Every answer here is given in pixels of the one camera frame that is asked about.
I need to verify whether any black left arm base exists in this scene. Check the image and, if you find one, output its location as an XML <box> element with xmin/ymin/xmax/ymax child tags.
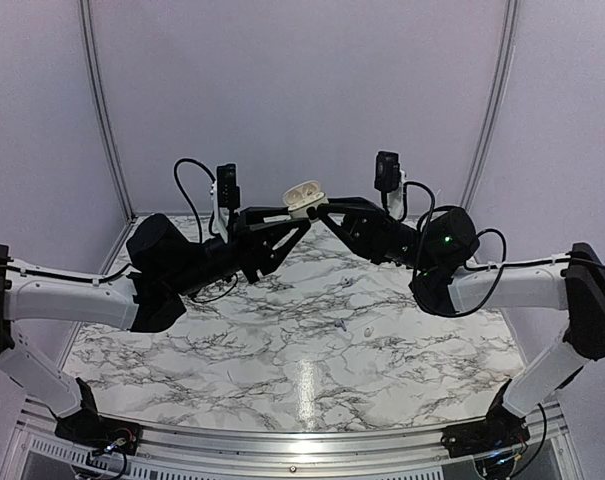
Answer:
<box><xmin>54</xmin><ymin>378</ymin><xmax>142</xmax><ymax>455</ymax></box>

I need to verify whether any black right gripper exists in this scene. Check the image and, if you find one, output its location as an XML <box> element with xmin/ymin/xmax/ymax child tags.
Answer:
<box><xmin>313</xmin><ymin>196</ymin><xmax>437</xmax><ymax>273</ymax></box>

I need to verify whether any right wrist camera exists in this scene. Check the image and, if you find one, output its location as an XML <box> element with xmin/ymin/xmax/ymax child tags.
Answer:
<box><xmin>374</xmin><ymin>151</ymin><xmax>408</xmax><ymax>222</ymax></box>

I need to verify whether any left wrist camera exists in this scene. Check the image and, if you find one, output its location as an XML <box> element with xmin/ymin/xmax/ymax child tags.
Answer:
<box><xmin>207</xmin><ymin>163</ymin><xmax>242</xmax><ymax>244</ymax></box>

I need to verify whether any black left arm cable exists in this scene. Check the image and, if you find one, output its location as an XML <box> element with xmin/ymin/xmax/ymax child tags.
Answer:
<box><xmin>6</xmin><ymin>158</ymin><xmax>241</xmax><ymax>305</ymax></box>

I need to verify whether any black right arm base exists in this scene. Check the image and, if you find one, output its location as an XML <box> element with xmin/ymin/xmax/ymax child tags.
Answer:
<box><xmin>440</xmin><ymin>381</ymin><xmax>530</xmax><ymax>458</ymax></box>

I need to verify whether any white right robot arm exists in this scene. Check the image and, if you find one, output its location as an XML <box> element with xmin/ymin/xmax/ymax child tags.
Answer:
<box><xmin>317</xmin><ymin>198</ymin><xmax>605</xmax><ymax>448</ymax></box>

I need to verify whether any aluminium corner post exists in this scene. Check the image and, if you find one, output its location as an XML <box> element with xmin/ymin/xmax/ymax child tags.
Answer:
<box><xmin>460</xmin><ymin>0</ymin><xmax>521</xmax><ymax>210</ymax></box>
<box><xmin>77</xmin><ymin>0</ymin><xmax>136</xmax><ymax>222</ymax></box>

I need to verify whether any right aluminium corner post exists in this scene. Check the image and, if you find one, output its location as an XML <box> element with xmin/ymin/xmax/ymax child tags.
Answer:
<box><xmin>460</xmin><ymin>0</ymin><xmax>521</xmax><ymax>210</ymax></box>

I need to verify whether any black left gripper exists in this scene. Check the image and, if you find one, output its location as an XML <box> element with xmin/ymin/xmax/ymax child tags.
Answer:
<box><xmin>168</xmin><ymin>207</ymin><xmax>312</xmax><ymax>297</ymax></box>

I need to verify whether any left aluminium corner post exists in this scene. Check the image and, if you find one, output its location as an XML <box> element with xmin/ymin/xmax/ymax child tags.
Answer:
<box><xmin>77</xmin><ymin>0</ymin><xmax>136</xmax><ymax>222</ymax></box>

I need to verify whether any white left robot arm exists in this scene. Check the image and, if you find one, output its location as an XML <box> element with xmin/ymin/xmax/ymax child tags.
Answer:
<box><xmin>0</xmin><ymin>207</ymin><xmax>311</xmax><ymax>445</ymax></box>

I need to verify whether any beige earbud charging case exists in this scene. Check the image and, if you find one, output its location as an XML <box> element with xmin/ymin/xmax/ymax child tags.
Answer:
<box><xmin>283</xmin><ymin>180</ymin><xmax>329</xmax><ymax>219</ymax></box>

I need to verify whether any aluminium front frame rail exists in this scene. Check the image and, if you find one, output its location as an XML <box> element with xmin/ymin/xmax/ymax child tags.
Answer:
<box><xmin>0</xmin><ymin>399</ymin><xmax>583</xmax><ymax>479</ymax></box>

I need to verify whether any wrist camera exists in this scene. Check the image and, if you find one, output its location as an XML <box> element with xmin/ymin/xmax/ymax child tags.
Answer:
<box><xmin>207</xmin><ymin>163</ymin><xmax>242</xmax><ymax>244</ymax></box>
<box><xmin>374</xmin><ymin>151</ymin><xmax>408</xmax><ymax>222</ymax></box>

